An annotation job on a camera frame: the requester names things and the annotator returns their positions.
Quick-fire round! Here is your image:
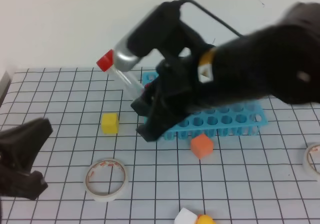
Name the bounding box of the black wrist camera silver lens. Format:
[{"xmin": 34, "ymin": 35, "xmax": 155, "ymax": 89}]
[{"xmin": 113, "ymin": 1, "xmax": 181, "ymax": 72}]

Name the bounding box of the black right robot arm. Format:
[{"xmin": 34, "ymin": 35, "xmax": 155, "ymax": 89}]
[{"xmin": 131, "ymin": 2, "xmax": 320, "ymax": 142}]

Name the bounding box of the clear tube red cap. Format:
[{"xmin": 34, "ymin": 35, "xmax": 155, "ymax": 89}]
[{"xmin": 96, "ymin": 49, "xmax": 144, "ymax": 100}]

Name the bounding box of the white foam cube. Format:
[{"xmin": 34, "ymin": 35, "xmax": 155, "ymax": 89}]
[{"xmin": 174, "ymin": 208, "xmax": 198, "ymax": 224}]

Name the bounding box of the blue test tube rack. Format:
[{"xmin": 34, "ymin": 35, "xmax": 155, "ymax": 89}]
[{"xmin": 141, "ymin": 71, "xmax": 269, "ymax": 143}]

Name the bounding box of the white tape roll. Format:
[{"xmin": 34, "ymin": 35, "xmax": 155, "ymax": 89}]
[
  {"xmin": 302, "ymin": 142, "xmax": 320, "ymax": 182},
  {"xmin": 83, "ymin": 158, "xmax": 129, "ymax": 203}
]

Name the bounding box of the yellow rubber duck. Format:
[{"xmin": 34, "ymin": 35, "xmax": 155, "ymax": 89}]
[{"xmin": 195, "ymin": 214, "xmax": 216, "ymax": 224}]

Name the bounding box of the orange foam cube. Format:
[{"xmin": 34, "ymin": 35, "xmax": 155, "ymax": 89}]
[{"xmin": 190, "ymin": 133, "xmax": 214, "ymax": 160}]

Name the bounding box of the black camera cable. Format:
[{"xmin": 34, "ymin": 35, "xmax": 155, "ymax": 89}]
[{"xmin": 178, "ymin": 0, "xmax": 245, "ymax": 39}]

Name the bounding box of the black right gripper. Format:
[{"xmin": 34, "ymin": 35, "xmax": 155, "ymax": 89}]
[{"xmin": 131, "ymin": 21, "xmax": 217, "ymax": 142}]

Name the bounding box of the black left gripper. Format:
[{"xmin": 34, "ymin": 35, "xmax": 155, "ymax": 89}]
[{"xmin": 0, "ymin": 118, "xmax": 53, "ymax": 200}]

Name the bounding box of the yellow foam cube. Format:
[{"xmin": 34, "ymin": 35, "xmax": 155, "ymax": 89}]
[{"xmin": 101, "ymin": 112, "xmax": 119, "ymax": 134}]

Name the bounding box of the white grid-pattern cloth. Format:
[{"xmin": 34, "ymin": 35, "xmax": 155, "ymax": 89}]
[{"xmin": 0, "ymin": 68, "xmax": 320, "ymax": 224}]

